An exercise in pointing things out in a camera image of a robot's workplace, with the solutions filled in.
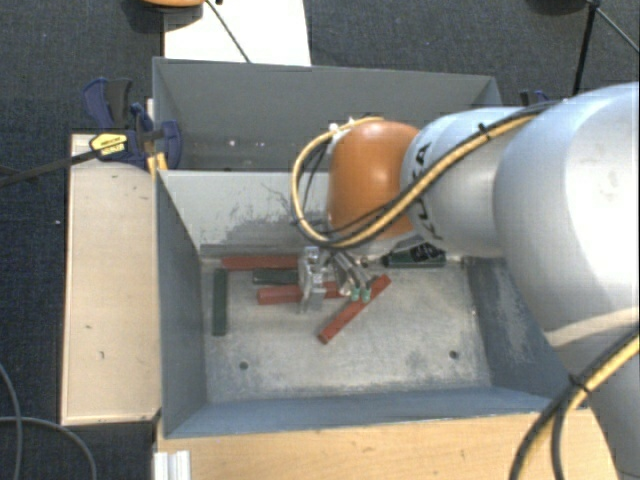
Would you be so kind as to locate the grey metal bin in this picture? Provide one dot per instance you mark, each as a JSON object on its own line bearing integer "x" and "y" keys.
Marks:
{"x": 350, "y": 368}

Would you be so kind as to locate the red-brown flat block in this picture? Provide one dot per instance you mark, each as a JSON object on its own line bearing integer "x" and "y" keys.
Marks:
{"x": 345, "y": 318}
{"x": 280, "y": 295}
{"x": 260, "y": 262}

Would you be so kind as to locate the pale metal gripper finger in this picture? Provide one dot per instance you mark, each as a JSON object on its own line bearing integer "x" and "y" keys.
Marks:
{"x": 305, "y": 278}
{"x": 317, "y": 290}

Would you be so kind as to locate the dark green flat block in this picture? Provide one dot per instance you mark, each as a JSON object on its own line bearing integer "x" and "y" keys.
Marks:
{"x": 407, "y": 259}
{"x": 220, "y": 303}
{"x": 275, "y": 276}

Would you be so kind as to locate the pale wood board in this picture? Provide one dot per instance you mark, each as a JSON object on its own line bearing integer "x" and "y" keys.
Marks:
{"x": 112, "y": 293}

